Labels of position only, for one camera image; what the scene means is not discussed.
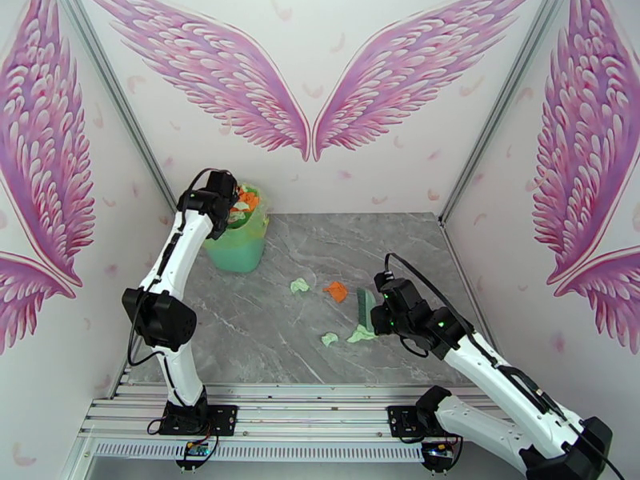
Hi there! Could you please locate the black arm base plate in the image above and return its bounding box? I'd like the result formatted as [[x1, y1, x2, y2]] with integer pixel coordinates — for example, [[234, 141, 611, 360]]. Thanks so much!
[[162, 403, 239, 438], [387, 404, 470, 438]]

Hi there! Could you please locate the yellowish plastic bin liner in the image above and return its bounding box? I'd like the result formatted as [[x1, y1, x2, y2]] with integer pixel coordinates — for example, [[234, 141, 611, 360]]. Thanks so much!
[[219, 181, 274, 241]]

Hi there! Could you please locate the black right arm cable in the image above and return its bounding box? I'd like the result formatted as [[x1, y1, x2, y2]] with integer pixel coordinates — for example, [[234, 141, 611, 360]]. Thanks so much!
[[382, 252, 629, 480]]

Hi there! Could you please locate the teal hand brush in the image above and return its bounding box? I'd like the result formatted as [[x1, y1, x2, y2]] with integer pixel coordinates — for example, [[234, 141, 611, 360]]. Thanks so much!
[[354, 287, 377, 336]]

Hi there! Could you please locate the green plastic trash bin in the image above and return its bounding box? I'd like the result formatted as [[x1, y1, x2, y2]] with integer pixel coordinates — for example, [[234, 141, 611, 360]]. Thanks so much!
[[202, 181, 271, 274]]

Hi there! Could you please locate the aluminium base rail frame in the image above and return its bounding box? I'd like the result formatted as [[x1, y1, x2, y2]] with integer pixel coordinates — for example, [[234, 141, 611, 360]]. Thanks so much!
[[74, 382, 563, 445]]

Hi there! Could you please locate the perforated metal strip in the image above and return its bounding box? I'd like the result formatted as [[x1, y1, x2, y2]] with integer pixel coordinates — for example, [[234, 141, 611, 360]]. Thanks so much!
[[92, 441, 426, 461]]

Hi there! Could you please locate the small circuit board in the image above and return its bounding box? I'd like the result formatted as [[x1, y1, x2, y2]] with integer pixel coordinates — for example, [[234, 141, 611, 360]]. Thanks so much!
[[174, 435, 221, 470], [419, 439, 463, 470]]

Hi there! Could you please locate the orange paper scrap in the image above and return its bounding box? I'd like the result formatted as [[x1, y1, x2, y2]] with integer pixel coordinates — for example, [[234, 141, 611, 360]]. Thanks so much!
[[322, 280, 349, 305], [236, 185, 262, 210]]

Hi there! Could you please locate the aluminium corner post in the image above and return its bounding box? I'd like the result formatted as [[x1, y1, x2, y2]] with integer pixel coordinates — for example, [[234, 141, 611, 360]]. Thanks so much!
[[55, 0, 181, 214], [439, 0, 571, 227]]

